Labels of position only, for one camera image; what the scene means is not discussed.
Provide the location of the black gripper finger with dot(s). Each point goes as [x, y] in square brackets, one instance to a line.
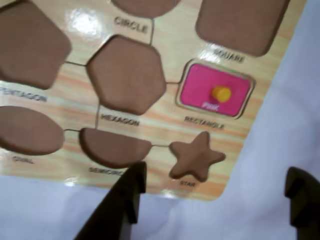
[117, 200]
[308, 207]

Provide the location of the pink rectangle piece yellow pin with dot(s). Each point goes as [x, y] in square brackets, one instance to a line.
[200, 82]

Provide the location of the wooden shape puzzle board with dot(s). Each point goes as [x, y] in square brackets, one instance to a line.
[175, 37]

